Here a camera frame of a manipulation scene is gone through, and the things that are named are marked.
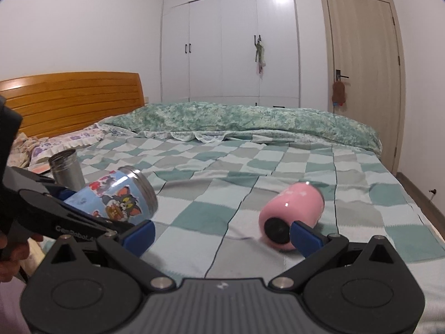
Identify pink book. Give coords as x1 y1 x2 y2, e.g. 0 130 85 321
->
28 162 51 174

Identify blue cartoon sticker cup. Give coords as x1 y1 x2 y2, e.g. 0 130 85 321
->
65 166 159 225

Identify green checkered bedsheet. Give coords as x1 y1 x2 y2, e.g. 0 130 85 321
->
27 131 445 334

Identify green floral quilt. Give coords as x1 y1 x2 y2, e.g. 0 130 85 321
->
99 102 382 156

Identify orange wooden headboard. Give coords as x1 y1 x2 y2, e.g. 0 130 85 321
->
1 72 145 138

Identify beige wooden door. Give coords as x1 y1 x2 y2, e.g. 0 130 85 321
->
321 0 406 173

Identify hanging green ornament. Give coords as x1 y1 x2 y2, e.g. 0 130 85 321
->
254 35 266 75

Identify black door handle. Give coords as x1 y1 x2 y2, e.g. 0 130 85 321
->
336 69 349 81

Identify white wardrobe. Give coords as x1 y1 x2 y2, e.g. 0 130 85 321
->
161 0 300 108

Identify stainless steel tumbler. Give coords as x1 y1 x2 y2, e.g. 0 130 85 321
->
48 149 85 191

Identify floral pillow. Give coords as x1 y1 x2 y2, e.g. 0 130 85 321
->
8 124 105 168

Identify person's left hand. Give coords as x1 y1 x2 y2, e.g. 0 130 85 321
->
0 233 29 283

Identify pink cup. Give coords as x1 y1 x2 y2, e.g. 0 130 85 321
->
259 182 325 251

